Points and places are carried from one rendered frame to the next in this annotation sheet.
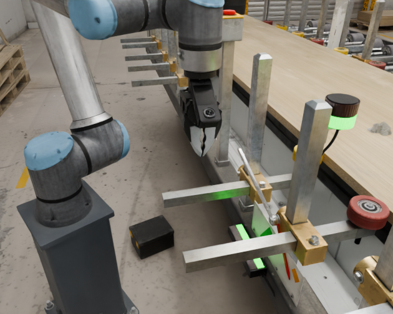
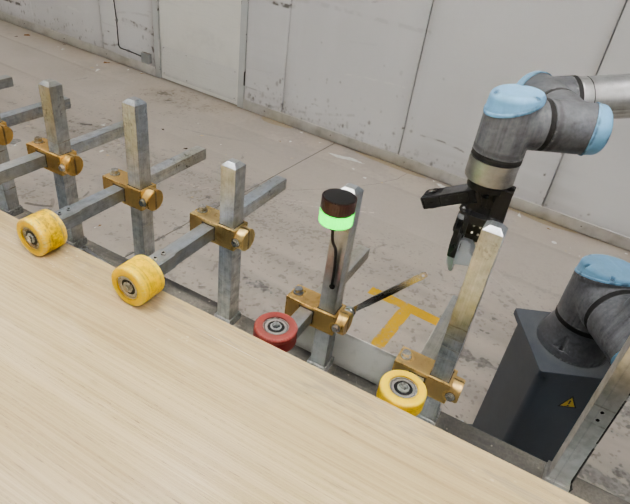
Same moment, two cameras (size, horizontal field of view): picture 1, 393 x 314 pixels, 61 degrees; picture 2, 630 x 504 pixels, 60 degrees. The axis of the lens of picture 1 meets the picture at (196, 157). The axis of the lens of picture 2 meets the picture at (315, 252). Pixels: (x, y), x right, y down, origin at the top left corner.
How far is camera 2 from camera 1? 1.41 m
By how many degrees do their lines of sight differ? 98
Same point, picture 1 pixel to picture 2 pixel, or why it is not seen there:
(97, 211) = (549, 359)
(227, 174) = (516, 461)
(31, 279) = not seen: hidden behind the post
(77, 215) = (543, 335)
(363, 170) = (315, 390)
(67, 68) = not seen: outside the picture
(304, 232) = (311, 296)
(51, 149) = (591, 262)
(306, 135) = not seen: hidden behind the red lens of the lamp
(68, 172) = (574, 294)
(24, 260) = (629, 450)
